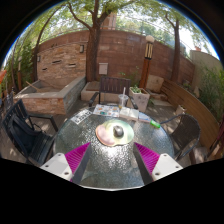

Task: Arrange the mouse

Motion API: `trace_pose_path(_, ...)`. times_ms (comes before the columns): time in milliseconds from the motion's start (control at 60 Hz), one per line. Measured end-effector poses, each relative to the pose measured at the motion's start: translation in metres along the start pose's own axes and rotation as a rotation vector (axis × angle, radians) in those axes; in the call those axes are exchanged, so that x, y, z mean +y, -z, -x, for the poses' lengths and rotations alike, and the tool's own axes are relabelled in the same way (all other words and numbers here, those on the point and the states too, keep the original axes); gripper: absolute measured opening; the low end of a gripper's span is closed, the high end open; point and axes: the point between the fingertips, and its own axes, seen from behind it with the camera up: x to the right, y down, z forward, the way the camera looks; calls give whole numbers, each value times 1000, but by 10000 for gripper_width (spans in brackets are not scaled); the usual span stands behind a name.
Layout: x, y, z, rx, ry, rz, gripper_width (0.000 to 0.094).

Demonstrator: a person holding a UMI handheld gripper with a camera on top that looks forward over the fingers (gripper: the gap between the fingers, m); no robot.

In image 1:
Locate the thin tree trunk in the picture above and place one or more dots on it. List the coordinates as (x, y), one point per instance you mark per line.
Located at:
(176, 53)

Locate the clear plastic cup with straw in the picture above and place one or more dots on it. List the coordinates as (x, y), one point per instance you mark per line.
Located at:
(123, 101)

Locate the white licence plate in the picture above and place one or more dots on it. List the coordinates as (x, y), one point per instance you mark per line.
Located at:
(81, 116)

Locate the grey computer mouse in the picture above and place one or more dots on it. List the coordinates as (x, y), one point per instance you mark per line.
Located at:
(118, 131)

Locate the curved wooden bench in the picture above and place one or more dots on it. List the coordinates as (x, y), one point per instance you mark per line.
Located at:
(190, 103)

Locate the small green packet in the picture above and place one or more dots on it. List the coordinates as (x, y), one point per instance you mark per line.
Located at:
(155, 124)

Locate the black slatted chair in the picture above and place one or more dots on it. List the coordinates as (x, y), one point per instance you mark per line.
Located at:
(23, 133)

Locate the thick forked tree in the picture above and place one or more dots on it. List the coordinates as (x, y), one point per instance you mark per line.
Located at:
(92, 56)

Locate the small blue booklet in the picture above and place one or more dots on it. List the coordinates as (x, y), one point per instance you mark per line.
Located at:
(144, 117)

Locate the green and pink mouse pad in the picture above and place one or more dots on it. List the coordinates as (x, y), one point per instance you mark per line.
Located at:
(105, 135)

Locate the dark wooden armchair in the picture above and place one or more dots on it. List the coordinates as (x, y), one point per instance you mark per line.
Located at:
(115, 85)

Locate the black wall lamp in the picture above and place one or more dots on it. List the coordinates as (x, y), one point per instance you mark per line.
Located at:
(81, 49)
(38, 58)

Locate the grey wall box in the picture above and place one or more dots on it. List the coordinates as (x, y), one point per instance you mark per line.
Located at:
(103, 68)

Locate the beige concrete block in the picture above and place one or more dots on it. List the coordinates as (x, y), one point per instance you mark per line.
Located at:
(89, 93)

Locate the wooden lamp post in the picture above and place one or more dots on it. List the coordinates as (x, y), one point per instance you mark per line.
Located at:
(146, 66)

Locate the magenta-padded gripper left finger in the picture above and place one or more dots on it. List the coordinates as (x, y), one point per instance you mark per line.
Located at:
(56, 166)

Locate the white stone planter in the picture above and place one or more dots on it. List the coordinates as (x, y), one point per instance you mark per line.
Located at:
(140, 100)

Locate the colourful printed sheet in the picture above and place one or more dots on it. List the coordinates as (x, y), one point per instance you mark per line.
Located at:
(106, 110)

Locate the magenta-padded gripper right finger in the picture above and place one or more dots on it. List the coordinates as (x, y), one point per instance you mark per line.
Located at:
(166, 165)

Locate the open white book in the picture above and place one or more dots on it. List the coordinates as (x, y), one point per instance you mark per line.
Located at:
(129, 114)

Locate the dark wicker chair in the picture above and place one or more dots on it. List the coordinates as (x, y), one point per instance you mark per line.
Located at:
(186, 131)

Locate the raised stone basin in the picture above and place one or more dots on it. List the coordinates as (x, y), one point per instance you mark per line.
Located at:
(40, 104)

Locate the beige stone slab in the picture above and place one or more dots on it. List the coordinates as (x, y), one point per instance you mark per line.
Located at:
(155, 83)

